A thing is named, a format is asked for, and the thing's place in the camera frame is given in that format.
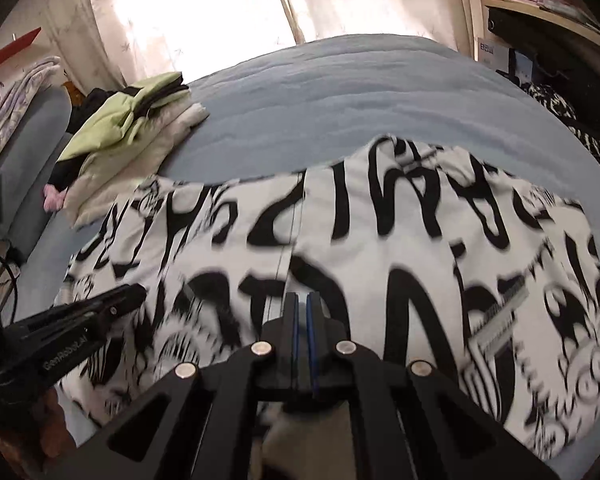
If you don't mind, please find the black and white patterned cloth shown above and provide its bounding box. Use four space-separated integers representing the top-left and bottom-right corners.
525 82 600 182

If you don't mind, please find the white labelled box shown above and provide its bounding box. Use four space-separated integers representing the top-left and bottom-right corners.
475 37 512 74

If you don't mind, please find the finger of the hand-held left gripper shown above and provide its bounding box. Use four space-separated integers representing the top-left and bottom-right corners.
7 284 148 343

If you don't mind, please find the light green folded jacket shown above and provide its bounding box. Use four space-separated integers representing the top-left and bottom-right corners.
55 71 191 188

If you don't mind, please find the white folded puffer jacket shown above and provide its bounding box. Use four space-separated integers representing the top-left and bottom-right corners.
62 102 211 228

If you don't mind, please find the blue bed blanket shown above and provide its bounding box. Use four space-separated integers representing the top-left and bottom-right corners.
0 34 600 480

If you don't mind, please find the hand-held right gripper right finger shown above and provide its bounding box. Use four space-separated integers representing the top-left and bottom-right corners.
305 292 561 480

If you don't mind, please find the white floral curtain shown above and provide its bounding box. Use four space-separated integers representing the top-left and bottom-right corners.
45 0 481 96

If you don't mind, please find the blue-grey pillow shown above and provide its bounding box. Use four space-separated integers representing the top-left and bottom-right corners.
0 85 73 266

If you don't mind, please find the black cable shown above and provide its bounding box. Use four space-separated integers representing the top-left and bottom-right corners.
0 240 25 322

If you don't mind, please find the person's left hand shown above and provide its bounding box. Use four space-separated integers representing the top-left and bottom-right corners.
34 389 79 463

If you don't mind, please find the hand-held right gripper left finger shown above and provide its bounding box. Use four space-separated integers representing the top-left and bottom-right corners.
42 292 301 480

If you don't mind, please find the pink fluffy cloth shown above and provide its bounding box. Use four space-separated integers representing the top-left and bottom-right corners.
42 184 69 214

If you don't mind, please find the black and white printed jacket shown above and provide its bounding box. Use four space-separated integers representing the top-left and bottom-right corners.
52 132 600 480

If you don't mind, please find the striped folded cloth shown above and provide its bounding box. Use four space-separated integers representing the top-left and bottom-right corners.
0 57 62 173

